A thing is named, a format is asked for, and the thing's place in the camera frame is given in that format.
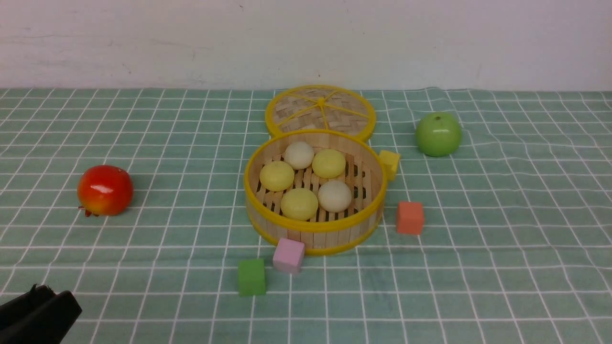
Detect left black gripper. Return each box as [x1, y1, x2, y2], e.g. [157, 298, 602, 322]
[0, 284, 82, 344]

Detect yellow bun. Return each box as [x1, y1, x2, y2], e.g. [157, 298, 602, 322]
[280, 188, 319, 221]
[259, 161, 295, 192]
[312, 150, 346, 179]

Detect white bun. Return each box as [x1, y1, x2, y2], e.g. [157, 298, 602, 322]
[317, 180, 353, 213]
[284, 141, 315, 170]

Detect white bun front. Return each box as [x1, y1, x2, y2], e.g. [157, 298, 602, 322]
[317, 180, 353, 213]

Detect bamboo steamer tray yellow rim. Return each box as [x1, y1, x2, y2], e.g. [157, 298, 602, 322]
[243, 129, 389, 255]

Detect woven bamboo steamer lid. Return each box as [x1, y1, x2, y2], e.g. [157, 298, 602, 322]
[264, 85, 377, 142]

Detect green checkered tablecloth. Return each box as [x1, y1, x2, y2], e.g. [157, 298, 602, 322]
[0, 88, 612, 344]

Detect red pomegranate fruit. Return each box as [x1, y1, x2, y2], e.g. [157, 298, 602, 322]
[76, 165, 134, 217]

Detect green foam cube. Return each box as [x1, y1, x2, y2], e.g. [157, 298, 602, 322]
[238, 258, 267, 297]

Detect pink foam cube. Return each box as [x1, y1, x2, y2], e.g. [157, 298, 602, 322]
[273, 238, 305, 274]

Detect yellow foam cube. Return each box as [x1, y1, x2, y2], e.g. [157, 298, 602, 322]
[379, 150, 401, 182]

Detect orange foam cube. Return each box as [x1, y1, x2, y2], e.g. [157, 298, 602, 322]
[396, 201, 426, 236]

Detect green apple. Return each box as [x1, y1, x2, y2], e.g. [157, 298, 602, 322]
[415, 111, 462, 157]

